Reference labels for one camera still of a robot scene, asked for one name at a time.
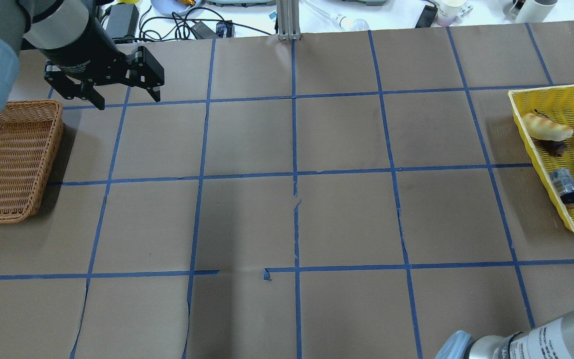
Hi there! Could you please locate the yellow plastic basket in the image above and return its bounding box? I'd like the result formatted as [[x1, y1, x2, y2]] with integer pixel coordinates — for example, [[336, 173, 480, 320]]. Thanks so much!
[[508, 81, 574, 239]]

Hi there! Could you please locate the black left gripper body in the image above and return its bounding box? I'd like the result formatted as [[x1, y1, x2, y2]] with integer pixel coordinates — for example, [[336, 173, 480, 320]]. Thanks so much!
[[44, 20, 165, 98]]

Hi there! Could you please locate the aluminium frame post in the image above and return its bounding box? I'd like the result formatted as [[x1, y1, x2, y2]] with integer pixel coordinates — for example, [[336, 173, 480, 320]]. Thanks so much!
[[276, 0, 301, 41]]

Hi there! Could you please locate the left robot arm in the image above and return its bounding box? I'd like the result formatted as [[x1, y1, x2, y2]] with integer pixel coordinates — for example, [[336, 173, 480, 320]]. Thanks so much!
[[0, 0, 165, 112]]

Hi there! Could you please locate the small dark bottle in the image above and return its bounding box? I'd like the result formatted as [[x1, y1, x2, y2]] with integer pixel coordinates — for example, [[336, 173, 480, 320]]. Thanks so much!
[[549, 168, 574, 208]]

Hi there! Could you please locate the toy bread loaf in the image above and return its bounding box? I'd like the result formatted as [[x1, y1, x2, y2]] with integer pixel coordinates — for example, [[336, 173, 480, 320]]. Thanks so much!
[[522, 112, 574, 142]]

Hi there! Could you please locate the brown wicker basket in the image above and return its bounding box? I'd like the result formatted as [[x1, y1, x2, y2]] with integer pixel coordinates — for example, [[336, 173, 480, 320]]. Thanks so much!
[[0, 99, 64, 224]]

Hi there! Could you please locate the light bulb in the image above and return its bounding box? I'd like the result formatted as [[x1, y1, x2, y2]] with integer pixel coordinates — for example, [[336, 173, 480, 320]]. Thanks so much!
[[332, 13, 370, 31]]

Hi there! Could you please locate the black power adapter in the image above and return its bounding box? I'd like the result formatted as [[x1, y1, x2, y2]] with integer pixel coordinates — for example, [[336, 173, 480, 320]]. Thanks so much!
[[105, 3, 139, 44]]

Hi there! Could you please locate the brown toy piece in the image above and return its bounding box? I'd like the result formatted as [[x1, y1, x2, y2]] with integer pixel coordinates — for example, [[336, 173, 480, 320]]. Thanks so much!
[[538, 140, 568, 158]]

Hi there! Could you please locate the blue plate with brass part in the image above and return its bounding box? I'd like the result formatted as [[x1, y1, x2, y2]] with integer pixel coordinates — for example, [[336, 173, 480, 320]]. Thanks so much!
[[150, 0, 203, 17]]

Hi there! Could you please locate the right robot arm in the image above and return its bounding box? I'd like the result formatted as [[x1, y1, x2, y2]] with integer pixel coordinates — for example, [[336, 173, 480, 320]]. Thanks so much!
[[436, 184, 574, 359]]

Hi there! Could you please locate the white paper cup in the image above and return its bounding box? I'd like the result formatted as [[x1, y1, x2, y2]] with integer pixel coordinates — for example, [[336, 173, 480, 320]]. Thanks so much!
[[435, 0, 466, 27]]

